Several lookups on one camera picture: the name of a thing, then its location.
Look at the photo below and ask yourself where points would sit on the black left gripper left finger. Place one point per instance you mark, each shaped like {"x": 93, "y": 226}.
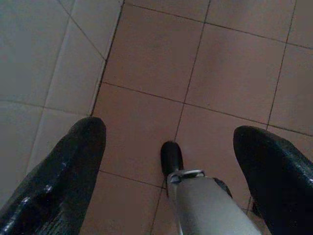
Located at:
{"x": 56, "y": 181}

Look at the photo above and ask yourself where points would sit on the silver robot leg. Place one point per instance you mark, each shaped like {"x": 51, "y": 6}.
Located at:
{"x": 207, "y": 208}

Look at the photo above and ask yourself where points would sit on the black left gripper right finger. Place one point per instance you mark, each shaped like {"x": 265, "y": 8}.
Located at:
{"x": 278, "y": 176}

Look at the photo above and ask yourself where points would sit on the black robot foot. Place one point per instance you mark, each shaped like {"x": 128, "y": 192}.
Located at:
{"x": 172, "y": 156}

